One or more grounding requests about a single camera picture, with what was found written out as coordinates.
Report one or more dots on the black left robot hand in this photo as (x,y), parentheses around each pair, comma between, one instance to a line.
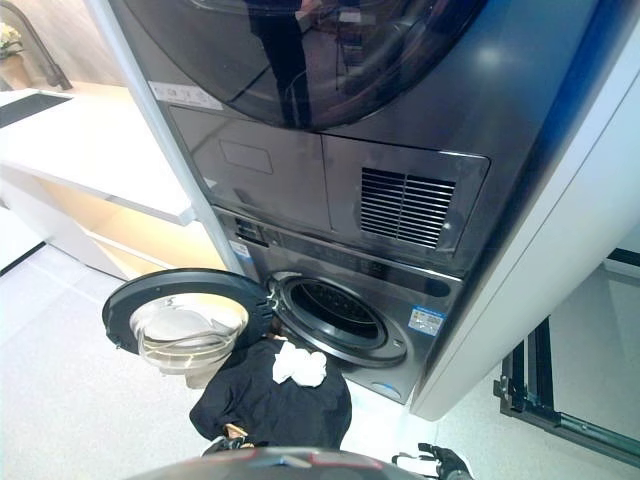
(235,443)

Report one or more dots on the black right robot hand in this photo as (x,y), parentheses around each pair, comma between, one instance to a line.
(450,462)

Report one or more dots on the white cloth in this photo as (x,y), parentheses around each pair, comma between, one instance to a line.
(300,367)

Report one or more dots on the dark grey washing machine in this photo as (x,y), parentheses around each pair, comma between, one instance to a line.
(435,300)

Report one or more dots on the grey robot torso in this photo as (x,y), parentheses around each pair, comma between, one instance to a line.
(280,466)

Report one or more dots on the black garment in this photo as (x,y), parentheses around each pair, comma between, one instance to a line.
(280,405)

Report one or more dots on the blue energy label sticker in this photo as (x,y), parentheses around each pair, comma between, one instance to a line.
(426,319)

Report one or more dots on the round glass washer door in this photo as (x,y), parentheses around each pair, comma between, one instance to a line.
(150,285)

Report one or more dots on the small blue washer sticker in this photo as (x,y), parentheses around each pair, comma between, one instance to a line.
(240,248)

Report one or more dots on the dryer vent grille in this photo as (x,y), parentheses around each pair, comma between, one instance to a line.
(407,207)

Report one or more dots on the dark grey tumble dryer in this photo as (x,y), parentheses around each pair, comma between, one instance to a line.
(280,165)

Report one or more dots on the white counter with wooden shelves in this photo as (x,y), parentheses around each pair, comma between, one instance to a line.
(100,150)

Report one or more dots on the white dryer info sticker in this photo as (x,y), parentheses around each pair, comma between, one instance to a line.
(189,96)

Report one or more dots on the black sink basin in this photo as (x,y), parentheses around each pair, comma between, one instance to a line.
(30,107)

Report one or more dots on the dark curved faucet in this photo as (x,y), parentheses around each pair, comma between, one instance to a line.
(52,62)

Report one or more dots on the potted white flowers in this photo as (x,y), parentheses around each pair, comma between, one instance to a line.
(10,50)

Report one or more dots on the black metal glass frame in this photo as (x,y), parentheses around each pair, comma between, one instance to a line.
(530,400)

